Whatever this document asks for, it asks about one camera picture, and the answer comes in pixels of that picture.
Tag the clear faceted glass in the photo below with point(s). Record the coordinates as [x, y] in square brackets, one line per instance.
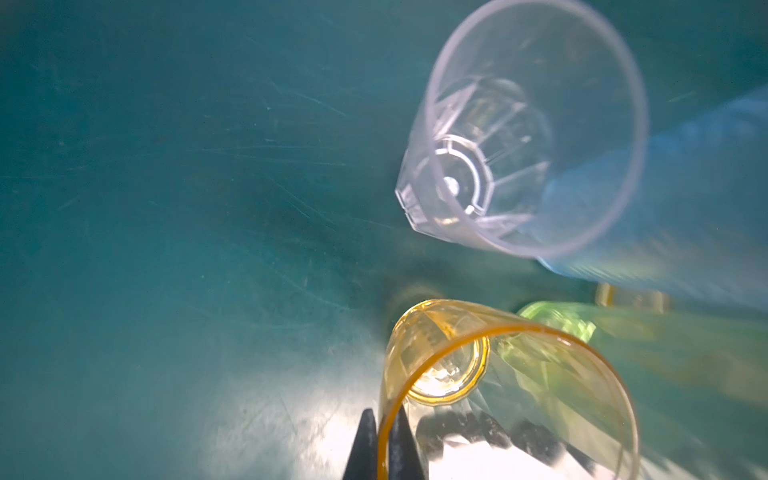
[531, 135]

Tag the tall orange glass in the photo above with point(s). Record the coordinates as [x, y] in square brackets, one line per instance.
[608, 295]

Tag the orange short glass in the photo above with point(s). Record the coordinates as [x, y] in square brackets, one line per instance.
[490, 395]

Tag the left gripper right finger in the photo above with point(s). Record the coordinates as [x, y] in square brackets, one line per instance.
[403, 459]

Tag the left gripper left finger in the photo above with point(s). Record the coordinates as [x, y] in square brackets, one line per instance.
[362, 460]

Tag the tall clear bluish glass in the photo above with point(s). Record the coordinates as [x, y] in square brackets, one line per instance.
[696, 225]

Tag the tall green glass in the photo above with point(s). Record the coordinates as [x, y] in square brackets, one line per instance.
[698, 384]

